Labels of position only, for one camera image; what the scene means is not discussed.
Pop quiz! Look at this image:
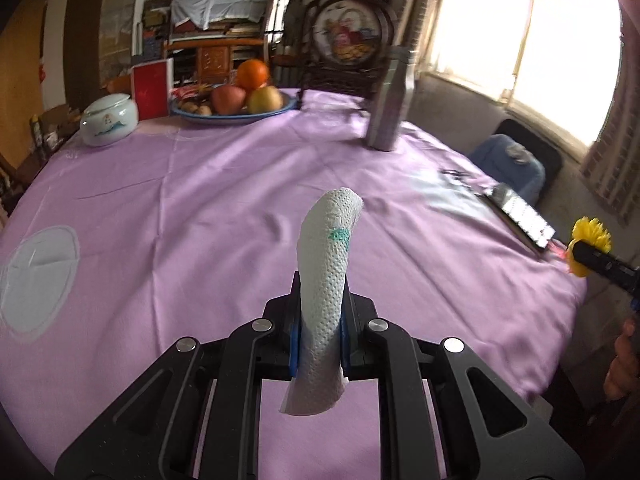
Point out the blue cushioned office chair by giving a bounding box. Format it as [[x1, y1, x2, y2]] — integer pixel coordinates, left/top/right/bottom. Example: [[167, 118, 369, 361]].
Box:
[[470, 119, 565, 211]]

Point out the red box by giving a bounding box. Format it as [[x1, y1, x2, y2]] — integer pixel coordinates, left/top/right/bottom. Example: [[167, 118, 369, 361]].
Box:
[[131, 58, 174, 121]]

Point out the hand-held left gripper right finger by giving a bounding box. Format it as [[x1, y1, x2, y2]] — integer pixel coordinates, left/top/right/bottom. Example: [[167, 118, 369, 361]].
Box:
[[340, 290, 587, 480]]

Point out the decorative painted round plate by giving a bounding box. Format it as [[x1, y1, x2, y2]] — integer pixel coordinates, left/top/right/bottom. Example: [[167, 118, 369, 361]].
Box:
[[300, 0, 398, 98]]

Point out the orange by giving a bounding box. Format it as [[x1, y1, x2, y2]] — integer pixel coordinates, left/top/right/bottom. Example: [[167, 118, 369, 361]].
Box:
[[236, 59, 271, 92]]

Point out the wooden glass-front cabinet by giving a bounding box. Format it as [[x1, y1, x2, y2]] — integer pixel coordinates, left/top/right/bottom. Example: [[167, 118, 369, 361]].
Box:
[[64, 0, 141, 106]]

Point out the checked curtain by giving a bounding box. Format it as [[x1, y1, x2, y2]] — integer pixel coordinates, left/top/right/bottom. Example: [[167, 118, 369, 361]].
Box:
[[580, 35, 640, 226], [400, 0, 446, 76]]

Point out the black smartphone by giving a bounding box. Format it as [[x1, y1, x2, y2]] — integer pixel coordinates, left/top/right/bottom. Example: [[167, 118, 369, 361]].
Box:
[[480, 184, 557, 253]]

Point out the white ceramic lidded jar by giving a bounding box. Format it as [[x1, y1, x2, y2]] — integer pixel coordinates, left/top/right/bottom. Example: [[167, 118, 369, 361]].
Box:
[[80, 94, 139, 147]]

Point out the red apple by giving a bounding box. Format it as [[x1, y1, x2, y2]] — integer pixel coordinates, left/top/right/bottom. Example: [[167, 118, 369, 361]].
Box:
[[210, 85, 247, 115]]

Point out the purple tablecloth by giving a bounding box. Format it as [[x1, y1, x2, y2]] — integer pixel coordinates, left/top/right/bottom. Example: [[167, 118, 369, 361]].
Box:
[[0, 87, 588, 480]]

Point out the yellow pear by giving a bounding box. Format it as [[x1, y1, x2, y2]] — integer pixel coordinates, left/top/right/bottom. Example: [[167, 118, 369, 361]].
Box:
[[246, 86, 283, 114]]

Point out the small grey cloth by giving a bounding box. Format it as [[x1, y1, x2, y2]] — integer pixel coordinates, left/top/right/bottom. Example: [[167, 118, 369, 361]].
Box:
[[505, 142, 533, 166]]

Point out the white hanging cloth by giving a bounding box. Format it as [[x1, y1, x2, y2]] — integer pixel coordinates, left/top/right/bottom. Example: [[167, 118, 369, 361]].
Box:
[[171, 0, 268, 31]]

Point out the yellow plastic bundle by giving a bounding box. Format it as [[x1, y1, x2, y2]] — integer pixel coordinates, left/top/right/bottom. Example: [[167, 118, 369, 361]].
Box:
[[550, 216, 613, 281]]

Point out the person's right hand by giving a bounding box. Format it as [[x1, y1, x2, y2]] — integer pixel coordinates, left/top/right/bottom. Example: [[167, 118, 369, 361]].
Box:
[[602, 320, 640, 402]]

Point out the white paper towel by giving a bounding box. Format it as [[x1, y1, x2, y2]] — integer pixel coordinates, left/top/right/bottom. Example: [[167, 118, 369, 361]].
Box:
[[279, 187, 364, 417]]

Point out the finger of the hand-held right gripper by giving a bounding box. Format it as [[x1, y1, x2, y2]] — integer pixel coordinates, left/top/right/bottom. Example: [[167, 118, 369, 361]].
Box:
[[567, 239, 640, 297]]

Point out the bright window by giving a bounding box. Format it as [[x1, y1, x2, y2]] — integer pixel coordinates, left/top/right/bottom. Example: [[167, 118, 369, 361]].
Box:
[[425, 0, 626, 148]]

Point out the blue fruit bowl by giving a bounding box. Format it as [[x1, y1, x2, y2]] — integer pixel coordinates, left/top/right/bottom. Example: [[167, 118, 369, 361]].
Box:
[[169, 91, 298, 126]]

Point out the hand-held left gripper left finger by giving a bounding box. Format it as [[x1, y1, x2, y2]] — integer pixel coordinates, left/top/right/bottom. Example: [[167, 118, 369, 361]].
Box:
[[54, 270, 301, 480]]

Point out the flat blue face mask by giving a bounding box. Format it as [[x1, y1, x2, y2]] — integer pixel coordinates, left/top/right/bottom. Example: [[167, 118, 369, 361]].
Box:
[[410, 172, 501, 221]]

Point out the stainless steel bottle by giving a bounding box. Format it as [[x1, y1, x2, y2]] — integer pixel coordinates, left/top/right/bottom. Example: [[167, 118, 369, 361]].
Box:
[[366, 46, 420, 152]]

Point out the carved wooden chair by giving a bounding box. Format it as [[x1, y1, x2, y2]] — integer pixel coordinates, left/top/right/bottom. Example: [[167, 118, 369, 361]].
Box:
[[162, 37, 271, 92]]

